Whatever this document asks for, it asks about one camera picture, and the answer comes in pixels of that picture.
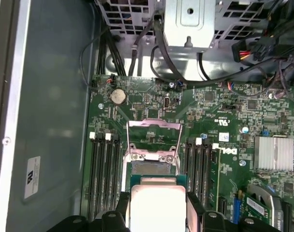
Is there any silver coin battery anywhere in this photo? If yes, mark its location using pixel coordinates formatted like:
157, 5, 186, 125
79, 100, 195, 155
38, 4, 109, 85
109, 88, 127, 106

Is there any silver metal drive cage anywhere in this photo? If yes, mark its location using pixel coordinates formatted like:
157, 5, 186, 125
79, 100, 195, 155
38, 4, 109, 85
103, 0, 268, 54

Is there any green motherboard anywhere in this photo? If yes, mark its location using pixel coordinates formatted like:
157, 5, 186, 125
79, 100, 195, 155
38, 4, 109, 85
87, 73, 294, 232

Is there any black RAM slot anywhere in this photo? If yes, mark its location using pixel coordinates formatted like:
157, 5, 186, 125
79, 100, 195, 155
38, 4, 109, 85
88, 131, 98, 222
104, 132, 113, 216
97, 135, 105, 218
195, 137, 203, 208
112, 135, 123, 213
202, 141, 211, 213
188, 138, 196, 194

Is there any black cable bundle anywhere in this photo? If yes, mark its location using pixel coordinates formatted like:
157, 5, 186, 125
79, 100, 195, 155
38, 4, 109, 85
97, 23, 128, 77

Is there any metal socket cover frame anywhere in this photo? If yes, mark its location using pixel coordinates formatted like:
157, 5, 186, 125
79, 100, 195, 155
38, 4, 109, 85
126, 117, 184, 160

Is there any silver chipset heatsink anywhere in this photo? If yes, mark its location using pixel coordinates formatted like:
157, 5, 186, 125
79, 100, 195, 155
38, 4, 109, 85
254, 136, 294, 170

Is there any short black expansion slot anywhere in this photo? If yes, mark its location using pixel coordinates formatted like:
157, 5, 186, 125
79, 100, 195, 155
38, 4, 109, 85
218, 195, 228, 215

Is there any green RAM stick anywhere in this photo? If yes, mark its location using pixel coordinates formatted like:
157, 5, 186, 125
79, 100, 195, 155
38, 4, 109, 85
210, 143, 222, 211

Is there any black power connector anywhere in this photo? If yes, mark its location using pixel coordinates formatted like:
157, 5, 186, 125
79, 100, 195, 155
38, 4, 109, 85
231, 36, 267, 64

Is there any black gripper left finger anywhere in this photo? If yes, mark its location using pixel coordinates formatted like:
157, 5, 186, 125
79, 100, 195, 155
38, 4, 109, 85
50, 191, 131, 232

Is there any blue expansion slot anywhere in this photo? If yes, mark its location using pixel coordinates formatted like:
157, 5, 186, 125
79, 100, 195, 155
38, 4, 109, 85
236, 190, 242, 219

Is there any white case wall sticker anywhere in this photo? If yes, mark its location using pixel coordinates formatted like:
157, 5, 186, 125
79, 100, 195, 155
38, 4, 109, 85
23, 156, 41, 200

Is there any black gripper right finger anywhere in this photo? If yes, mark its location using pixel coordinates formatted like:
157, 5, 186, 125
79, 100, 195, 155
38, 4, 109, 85
186, 190, 279, 232

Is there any black PC case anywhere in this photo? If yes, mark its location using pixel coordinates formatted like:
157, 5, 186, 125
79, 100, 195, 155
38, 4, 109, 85
0, 0, 294, 232

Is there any silver CPU chip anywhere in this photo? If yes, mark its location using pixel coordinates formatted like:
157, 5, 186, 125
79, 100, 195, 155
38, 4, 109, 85
128, 174, 188, 232

